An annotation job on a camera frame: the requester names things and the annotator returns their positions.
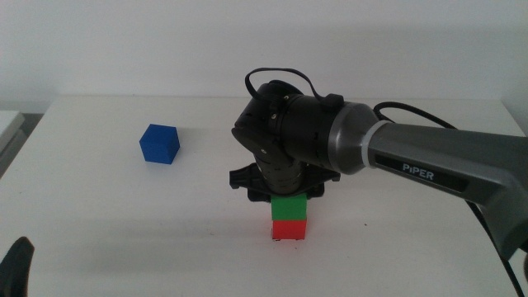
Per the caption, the green cube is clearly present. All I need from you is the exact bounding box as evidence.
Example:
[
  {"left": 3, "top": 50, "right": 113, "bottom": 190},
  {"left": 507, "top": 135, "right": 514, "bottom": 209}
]
[{"left": 270, "top": 193, "right": 309, "bottom": 222}]

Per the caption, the red cube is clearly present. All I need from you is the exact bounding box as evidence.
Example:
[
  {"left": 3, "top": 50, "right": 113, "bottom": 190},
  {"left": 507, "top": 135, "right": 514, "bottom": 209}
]
[{"left": 271, "top": 219, "right": 309, "bottom": 241}]

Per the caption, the blue cube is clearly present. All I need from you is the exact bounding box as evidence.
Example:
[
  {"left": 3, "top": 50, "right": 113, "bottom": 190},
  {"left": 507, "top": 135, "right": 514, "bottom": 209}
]
[{"left": 139, "top": 123, "right": 182, "bottom": 165}]

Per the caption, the thin black looped cable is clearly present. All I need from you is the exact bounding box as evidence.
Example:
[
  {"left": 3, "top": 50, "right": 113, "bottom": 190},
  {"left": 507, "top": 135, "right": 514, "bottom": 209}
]
[{"left": 244, "top": 67, "right": 346, "bottom": 112}]

